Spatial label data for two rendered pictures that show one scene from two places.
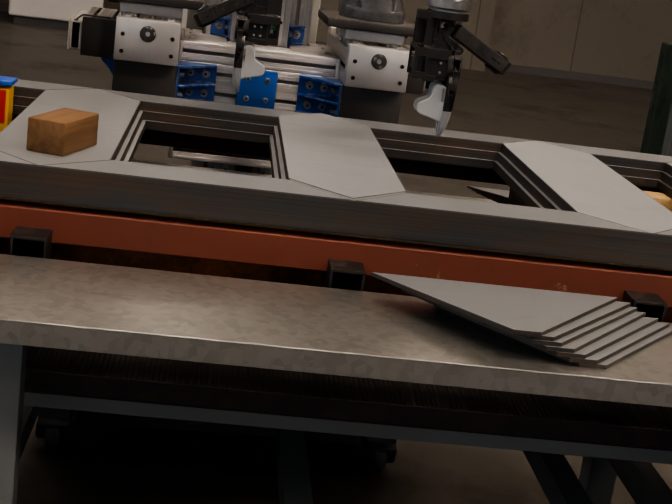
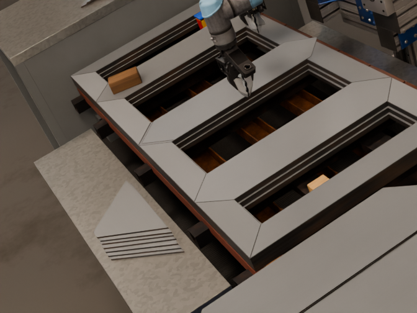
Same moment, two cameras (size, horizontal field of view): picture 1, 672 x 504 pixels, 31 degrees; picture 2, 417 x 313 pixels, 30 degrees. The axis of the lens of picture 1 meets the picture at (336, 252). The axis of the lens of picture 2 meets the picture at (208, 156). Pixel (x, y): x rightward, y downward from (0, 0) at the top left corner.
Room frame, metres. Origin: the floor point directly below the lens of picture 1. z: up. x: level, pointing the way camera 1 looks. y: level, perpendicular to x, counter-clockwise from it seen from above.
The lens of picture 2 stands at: (1.59, -2.30, 2.21)
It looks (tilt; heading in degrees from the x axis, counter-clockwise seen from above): 33 degrees down; 82
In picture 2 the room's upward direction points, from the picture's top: 24 degrees counter-clockwise
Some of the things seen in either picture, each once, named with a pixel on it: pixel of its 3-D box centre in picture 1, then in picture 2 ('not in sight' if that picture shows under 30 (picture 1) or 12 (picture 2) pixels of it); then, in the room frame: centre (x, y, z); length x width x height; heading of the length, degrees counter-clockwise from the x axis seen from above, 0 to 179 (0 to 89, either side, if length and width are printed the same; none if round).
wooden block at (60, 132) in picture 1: (63, 131); (125, 80); (1.80, 0.43, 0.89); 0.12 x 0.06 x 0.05; 169
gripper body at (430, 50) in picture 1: (438, 46); (230, 56); (2.10, -0.13, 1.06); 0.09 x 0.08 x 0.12; 96
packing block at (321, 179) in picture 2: not in sight; (321, 187); (2.10, -0.60, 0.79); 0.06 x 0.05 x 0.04; 6
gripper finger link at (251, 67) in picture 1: (249, 69); (253, 25); (2.30, 0.21, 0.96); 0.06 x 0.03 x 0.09; 96
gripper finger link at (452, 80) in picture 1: (449, 85); (234, 77); (2.08, -0.15, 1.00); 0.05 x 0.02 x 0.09; 6
